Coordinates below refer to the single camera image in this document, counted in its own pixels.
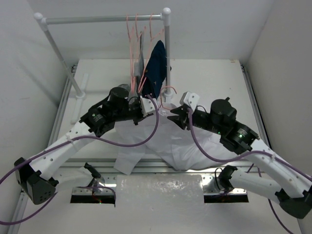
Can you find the dark navy garment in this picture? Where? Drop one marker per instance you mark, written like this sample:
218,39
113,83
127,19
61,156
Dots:
155,72

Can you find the grey shirt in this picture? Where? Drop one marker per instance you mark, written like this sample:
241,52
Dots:
127,87

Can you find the white shirt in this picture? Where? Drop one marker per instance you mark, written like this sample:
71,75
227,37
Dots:
172,144

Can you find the pink wire hanger with navy garment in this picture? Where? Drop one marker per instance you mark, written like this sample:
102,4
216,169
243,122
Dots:
152,37

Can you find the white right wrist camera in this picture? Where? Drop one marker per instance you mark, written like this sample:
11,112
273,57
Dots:
190,99

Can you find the aluminium frame rail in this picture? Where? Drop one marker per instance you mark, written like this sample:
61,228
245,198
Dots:
176,212

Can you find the white clothes rack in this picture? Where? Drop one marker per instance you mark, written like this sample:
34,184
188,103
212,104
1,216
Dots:
115,55

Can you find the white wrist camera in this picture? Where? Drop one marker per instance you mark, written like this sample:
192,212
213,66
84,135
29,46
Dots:
190,99
147,105

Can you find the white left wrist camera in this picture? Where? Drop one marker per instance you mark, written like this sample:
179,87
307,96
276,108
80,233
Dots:
147,105

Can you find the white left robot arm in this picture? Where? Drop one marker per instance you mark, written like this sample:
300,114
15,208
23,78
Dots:
38,178

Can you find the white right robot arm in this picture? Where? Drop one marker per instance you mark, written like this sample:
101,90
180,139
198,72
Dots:
288,187

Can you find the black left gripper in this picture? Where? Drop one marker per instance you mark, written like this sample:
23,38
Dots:
137,114

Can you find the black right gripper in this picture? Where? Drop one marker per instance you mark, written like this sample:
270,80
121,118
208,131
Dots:
182,120

